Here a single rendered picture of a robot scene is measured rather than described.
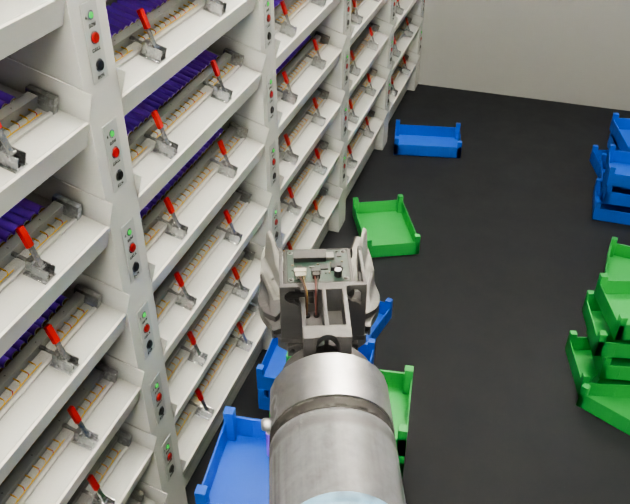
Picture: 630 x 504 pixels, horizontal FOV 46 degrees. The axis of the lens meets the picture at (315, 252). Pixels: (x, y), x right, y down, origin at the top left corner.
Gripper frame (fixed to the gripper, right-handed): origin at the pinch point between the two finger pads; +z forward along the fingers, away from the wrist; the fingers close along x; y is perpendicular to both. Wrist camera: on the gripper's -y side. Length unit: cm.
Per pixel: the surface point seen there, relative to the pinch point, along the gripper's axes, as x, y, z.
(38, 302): 40, -28, 26
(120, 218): 31, -28, 48
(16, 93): 44, -5, 49
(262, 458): 9, -72, 30
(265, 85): 7, -34, 112
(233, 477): 14, -72, 26
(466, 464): -43, -121, 62
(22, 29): 36, 9, 37
